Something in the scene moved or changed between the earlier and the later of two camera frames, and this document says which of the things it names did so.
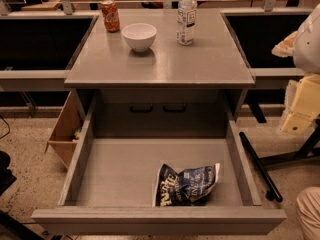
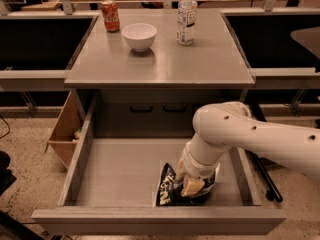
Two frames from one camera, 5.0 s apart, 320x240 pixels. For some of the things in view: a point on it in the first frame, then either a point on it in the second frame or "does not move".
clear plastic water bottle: x=186 y=17 does not move
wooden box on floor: x=67 y=130 does not move
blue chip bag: x=184 y=189 does not move
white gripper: x=308 y=47 → x=201 y=168
